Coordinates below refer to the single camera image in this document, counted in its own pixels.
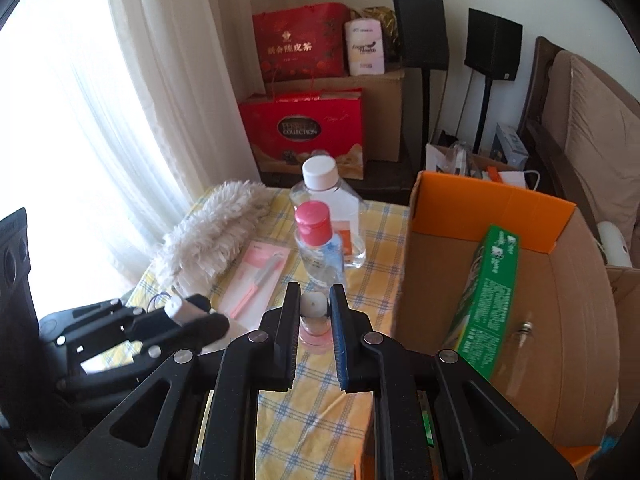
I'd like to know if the cardboard box with orange flaps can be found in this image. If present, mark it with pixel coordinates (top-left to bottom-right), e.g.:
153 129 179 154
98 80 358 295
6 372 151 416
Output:
390 170 618 480

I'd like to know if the brown wooden sofa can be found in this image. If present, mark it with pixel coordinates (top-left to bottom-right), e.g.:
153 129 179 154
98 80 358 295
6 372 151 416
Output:
517 35 640 271

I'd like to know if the gold wrapped item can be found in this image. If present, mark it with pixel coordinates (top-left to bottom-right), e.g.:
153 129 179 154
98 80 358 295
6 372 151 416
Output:
350 6 398 66

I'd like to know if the long green carton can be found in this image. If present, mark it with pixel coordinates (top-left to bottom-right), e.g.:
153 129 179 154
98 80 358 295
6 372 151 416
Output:
440 224 521 381

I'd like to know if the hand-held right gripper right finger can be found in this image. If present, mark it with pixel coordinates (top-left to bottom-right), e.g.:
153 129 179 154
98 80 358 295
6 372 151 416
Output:
327 284 591 480

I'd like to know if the black speaker stand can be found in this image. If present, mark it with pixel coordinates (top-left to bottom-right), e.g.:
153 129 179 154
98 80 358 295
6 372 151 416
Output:
421 67 434 171
472 77 494 156

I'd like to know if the beige sofa cushion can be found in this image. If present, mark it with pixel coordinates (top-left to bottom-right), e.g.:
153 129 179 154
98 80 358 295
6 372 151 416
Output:
542 50 640 211

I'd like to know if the large clear bottle white cap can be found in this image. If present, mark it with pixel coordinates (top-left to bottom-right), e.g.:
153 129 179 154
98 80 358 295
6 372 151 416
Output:
290 156 367 268

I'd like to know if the plain brown cardboard box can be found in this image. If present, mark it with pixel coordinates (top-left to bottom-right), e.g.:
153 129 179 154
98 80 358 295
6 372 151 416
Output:
265 67 406 163

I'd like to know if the clear plastic package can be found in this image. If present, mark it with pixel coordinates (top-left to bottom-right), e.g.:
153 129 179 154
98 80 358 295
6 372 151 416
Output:
445 141 476 177

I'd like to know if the clear bottle pink cap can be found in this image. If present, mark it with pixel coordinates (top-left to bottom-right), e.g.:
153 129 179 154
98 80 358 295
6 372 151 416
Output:
294 201 346 286

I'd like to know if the white rounded device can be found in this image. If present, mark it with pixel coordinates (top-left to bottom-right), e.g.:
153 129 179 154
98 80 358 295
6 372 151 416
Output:
597 221 630 267

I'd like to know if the black speaker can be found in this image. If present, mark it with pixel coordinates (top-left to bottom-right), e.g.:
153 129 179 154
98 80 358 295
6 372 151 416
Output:
464 7 523 82
392 0 449 71

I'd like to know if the open cardboard box with clutter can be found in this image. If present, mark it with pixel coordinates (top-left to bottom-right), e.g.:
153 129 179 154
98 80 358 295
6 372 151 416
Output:
425 142 543 192

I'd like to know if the pink razor in package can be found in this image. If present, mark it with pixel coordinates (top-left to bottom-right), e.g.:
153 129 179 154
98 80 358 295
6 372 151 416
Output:
220 241 293 318

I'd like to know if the brown cardboard box with handle holes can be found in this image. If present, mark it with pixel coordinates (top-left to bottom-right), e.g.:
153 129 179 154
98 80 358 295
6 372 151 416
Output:
602 262 640 461

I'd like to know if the small clear glass bottle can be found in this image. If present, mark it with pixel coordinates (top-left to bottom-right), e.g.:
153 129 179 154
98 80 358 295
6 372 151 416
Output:
505 320 538 396

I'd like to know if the white tissue pack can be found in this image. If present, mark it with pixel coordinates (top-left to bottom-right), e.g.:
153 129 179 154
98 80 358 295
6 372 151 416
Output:
343 17 386 77

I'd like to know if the blue and white box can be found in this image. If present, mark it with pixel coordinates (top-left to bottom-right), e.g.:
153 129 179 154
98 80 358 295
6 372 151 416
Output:
494 122 528 171

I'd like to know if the red gift bag chocolate picture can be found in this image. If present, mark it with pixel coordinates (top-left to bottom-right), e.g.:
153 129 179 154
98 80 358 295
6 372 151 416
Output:
238 87 368 181

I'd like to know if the white fluffy duster head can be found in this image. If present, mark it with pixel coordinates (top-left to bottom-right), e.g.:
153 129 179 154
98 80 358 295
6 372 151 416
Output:
159 181 276 293

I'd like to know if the red gift bag gold print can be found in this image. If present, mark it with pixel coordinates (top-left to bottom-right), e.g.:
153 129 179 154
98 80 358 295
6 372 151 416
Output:
251 2 351 83

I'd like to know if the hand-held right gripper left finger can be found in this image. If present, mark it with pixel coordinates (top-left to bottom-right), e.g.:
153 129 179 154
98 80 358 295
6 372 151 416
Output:
47 282 302 480

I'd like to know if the white curtain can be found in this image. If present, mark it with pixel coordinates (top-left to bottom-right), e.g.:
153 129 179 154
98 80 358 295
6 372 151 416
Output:
0 0 266 311

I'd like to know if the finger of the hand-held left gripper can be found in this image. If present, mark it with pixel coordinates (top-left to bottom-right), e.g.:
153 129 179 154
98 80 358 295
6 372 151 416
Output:
42 294 212 356
59 313 232 404

